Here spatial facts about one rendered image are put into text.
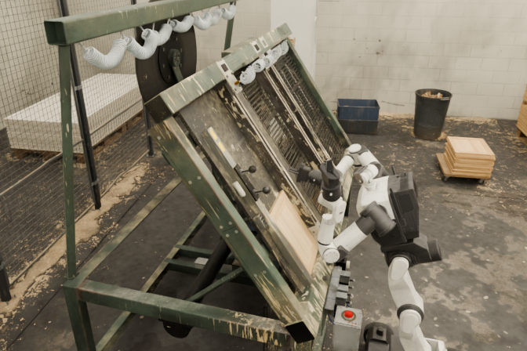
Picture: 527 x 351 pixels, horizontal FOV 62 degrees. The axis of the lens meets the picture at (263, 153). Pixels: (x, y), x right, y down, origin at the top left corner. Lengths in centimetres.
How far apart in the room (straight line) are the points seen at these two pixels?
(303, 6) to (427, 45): 241
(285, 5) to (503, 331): 436
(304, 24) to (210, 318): 447
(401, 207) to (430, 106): 447
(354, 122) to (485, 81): 232
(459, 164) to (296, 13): 276
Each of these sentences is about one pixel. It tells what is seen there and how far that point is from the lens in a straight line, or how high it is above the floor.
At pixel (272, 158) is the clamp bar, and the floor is 141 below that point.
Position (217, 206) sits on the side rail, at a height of 144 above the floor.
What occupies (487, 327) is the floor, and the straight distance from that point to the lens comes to 377.
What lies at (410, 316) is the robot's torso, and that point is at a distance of 269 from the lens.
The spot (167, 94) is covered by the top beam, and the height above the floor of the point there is 192.
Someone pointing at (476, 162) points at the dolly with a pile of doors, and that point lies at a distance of 558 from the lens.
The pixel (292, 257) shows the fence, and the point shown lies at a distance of 229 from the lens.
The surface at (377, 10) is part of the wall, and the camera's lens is 745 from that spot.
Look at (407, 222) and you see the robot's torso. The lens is 234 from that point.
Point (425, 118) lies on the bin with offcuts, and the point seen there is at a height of 32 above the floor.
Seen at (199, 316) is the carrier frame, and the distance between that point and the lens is 239.
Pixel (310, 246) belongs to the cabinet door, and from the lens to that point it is 256.
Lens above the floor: 243
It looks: 24 degrees down
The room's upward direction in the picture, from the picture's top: straight up
